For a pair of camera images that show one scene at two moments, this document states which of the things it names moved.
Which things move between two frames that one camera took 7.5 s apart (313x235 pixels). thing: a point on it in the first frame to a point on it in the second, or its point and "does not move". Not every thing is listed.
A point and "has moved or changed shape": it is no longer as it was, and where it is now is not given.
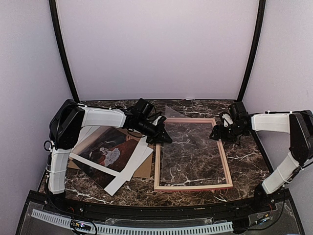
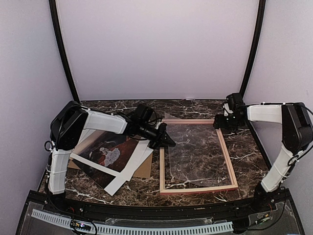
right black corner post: (261, 11) does not move
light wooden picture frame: (157, 187) has moved or changed shape
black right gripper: (219, 133) to (220, 123)
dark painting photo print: (112, 149) does not move
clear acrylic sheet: (194, 156) has moved or changed shape
